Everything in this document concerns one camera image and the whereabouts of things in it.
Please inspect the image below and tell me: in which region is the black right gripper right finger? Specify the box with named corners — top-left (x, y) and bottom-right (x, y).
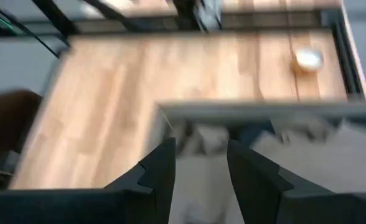
top-left (226, 139), bottom-right (335, 224)

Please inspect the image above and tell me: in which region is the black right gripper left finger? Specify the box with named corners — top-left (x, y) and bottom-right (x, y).
top-left (103, 137), bottom-right (177, 224)

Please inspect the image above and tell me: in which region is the white mesh garment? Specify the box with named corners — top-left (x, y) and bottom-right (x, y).
top-left (167, 118), bottom-right (366, 224)

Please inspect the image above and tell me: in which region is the beige fabric storage box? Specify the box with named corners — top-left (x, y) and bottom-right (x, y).
top-left (142, 98), bottom-right (366, 156)

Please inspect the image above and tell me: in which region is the dark navy garment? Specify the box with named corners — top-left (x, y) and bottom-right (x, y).
top-left (0, 89), bottom-right (44, 190)

